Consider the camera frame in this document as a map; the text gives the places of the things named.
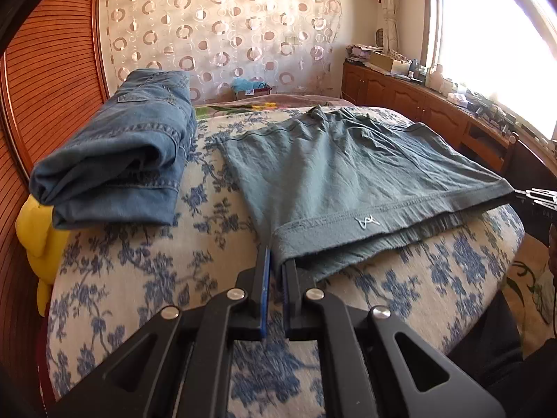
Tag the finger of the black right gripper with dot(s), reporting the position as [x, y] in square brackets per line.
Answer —
[542, 195]
[537, 220]

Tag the cardboard box with teal cloth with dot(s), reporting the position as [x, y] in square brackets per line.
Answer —
[244, 88]

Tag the beige tied side curtain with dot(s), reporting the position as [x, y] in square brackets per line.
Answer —
[389, 4]

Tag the cardboard box on sideboard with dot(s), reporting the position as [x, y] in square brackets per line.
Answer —
[388, 64]

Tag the yellow plush toy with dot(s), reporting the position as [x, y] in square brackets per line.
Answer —
[44, 246]

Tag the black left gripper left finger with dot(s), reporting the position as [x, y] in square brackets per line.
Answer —
[178, 364]

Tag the teal green shorts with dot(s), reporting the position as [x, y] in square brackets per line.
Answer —
[329, 189]

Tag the long wooden sideboard cabinet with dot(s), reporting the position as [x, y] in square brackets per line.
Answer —
[506, 154]

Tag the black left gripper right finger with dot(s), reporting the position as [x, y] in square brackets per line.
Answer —
[372, 364]

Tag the folded blue denim jeans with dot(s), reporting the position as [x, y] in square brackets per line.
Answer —
[126, 164]

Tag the colourful floral pink blanket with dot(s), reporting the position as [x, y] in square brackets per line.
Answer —
[271, 101]

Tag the wooden slatted wardrobe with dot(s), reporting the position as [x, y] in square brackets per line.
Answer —
[51, 82]

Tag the sheer circle-pattern curtain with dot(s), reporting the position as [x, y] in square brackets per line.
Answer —
[285, 44]

